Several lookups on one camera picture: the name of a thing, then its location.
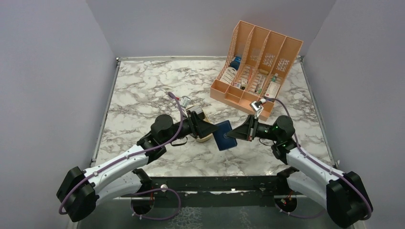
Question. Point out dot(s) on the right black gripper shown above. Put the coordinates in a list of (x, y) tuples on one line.
[(247, 130)]

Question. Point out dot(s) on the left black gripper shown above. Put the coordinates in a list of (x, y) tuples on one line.
[(199, 128)]

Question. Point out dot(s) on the blue leather card holder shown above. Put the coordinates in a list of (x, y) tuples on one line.
[(223, 141)]

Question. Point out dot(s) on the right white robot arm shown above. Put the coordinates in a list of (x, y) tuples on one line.
[(343, 195)]

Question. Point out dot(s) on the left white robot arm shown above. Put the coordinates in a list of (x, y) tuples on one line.
[(82, 190)]

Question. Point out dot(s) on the credit cards in tray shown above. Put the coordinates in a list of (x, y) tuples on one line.
[(197, 109)]

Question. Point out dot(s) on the tan oval tray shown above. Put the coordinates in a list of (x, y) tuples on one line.
[(202, 128)]

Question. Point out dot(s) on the small items in organizer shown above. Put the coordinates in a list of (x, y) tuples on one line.
[(241, 84)]

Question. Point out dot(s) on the white red box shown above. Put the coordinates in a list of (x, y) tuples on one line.
[(272, 90)]

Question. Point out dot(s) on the blue round container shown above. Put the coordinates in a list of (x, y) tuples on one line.
[(235, 63)]

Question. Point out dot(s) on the orange desk organizer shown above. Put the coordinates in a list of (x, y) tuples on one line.
[(264, 53)]

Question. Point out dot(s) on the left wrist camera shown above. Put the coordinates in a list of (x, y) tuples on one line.
[(184, 102)]

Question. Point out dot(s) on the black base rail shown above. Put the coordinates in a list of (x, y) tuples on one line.
[(204, 192)]

